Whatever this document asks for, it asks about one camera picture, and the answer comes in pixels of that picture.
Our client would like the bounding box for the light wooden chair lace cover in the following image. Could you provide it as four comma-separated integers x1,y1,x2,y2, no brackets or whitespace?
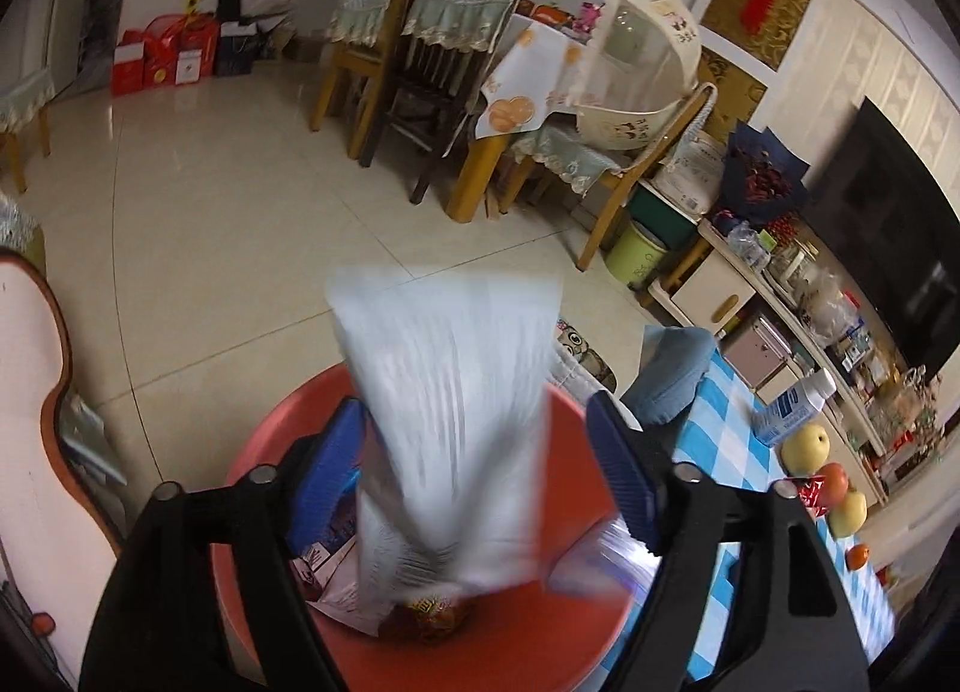
311,0,425,160
510,80,717,273

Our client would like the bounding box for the yellow apple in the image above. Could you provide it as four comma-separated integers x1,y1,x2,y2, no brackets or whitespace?
827,489,869,539
780,422,832,475

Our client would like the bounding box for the pink storage box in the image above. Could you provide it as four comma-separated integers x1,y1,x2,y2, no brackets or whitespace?
724,317,796,393

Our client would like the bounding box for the black television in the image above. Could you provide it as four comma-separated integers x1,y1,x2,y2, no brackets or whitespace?
799,95,960,385

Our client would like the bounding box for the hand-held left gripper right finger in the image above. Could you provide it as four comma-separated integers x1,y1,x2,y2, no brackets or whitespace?
585,390,871,692

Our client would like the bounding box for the orange print white tablecloth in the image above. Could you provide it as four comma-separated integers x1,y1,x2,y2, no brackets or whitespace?
472,13,601,138

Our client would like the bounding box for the red plastic basin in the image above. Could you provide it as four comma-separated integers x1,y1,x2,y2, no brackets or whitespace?
210,362,638,692

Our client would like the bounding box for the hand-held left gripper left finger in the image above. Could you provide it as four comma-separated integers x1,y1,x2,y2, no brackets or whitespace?
79,398,368,692

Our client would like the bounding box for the dark wooden chair lace cover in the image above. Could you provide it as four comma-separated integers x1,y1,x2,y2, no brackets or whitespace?
360,0,537,205

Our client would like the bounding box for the orange snack packet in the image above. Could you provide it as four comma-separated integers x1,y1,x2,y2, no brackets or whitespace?
390,583,473,644

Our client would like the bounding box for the yellow apple left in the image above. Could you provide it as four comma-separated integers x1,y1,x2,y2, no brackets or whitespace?
780,422,832,475

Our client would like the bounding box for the cream mesh food cover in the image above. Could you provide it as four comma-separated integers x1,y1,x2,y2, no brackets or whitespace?
574,0,717,153

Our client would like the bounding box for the wooden dining table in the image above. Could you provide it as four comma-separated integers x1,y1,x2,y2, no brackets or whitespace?
446,133,511,224

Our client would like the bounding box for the printed carrier bag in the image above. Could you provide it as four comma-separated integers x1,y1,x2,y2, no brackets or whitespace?
870,366,938,438

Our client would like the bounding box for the black paper bag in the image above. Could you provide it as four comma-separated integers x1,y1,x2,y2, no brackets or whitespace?
214,0,263,78

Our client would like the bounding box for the clear plastic bag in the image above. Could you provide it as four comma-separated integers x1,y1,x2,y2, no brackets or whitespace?
799,268,863,348

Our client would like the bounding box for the owl print cushion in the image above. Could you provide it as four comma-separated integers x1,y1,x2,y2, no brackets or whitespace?
551,319,620,393

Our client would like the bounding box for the grey printed snack packet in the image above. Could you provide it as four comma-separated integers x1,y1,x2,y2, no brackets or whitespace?
326,264,565,599

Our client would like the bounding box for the white rice bag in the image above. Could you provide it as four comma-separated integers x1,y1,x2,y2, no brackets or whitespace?
652,129,728,217

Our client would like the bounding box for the wooden chair green cover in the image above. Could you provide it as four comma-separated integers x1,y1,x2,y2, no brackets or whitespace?
0,73,57,194

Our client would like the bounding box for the red gift box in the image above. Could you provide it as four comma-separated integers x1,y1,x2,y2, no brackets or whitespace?
112,28,147,99
142,15,222,87

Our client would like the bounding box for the red apple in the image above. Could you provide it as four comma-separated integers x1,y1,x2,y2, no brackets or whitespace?
814,463,852,513

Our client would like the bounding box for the yellow apple right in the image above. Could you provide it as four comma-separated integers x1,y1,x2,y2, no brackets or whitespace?
827,489,869,539

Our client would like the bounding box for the light green bucket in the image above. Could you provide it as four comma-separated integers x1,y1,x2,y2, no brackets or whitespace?
604,219,668,288

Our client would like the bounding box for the cream sofa wooden trim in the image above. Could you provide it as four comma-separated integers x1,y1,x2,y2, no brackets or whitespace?
0,249,128,692

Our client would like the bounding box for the dark blue wrapped bouquet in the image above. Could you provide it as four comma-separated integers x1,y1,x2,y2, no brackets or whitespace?
720,122,812,228

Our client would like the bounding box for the white blue milk bottle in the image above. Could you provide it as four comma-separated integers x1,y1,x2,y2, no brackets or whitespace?
751,368,837,447

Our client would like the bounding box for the white printed packet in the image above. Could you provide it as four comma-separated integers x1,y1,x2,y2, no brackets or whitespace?
296,534,395,637

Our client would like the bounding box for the green storage box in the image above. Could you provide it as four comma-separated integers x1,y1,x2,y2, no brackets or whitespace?
626,182,702,250

